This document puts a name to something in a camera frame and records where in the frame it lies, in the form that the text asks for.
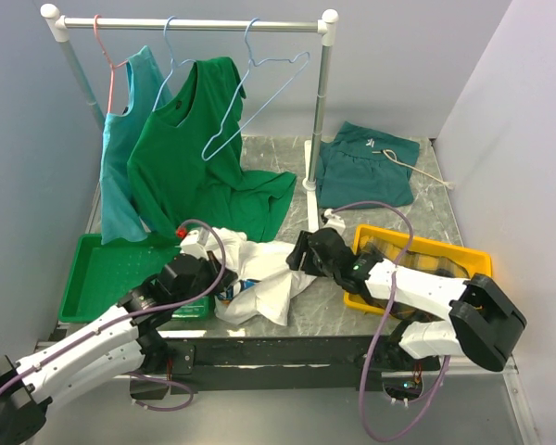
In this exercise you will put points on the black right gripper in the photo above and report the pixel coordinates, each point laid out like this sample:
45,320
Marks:
295,259

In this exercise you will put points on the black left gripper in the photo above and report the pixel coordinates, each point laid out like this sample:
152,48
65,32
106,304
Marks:
214,268

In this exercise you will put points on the white t-shirt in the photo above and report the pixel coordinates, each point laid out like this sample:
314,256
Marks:
265,284

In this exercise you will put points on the green t-shirt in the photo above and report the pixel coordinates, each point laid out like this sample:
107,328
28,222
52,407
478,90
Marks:
186,163

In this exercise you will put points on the blue wire hanger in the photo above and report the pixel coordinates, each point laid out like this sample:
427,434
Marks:
263,81

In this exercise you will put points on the blue hanger holding green shirt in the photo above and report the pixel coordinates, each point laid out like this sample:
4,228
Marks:
171,65

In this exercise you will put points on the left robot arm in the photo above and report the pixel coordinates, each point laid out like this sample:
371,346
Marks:
29,385

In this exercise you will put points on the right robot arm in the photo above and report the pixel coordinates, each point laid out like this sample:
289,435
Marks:
443,310

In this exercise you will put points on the light blue t-shirt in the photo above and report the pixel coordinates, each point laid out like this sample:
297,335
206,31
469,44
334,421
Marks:
119,218

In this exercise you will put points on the yellow plastic tray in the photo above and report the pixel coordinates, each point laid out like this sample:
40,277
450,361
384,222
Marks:
474,261

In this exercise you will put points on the green plastic tray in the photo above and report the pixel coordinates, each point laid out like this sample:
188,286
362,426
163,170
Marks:
100,274

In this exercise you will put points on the dark green shorts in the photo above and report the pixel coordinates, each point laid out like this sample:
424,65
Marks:
362,164

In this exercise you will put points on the yellow plaid cloth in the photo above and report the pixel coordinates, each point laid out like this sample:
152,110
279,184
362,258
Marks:
436,265

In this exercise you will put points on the white metal clothes rack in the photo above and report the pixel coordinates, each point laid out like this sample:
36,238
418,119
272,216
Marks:
60,26

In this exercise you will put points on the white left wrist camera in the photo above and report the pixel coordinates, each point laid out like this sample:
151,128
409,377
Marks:
193,242

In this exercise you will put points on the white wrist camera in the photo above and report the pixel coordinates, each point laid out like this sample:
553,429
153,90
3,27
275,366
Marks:
193,242
333,220

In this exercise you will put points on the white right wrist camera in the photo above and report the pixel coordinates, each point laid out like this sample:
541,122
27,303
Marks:
333,220

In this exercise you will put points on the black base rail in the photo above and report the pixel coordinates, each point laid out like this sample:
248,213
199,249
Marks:
249,363

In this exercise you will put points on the pink wire hanger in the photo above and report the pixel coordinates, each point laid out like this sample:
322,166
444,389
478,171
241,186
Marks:
118,90

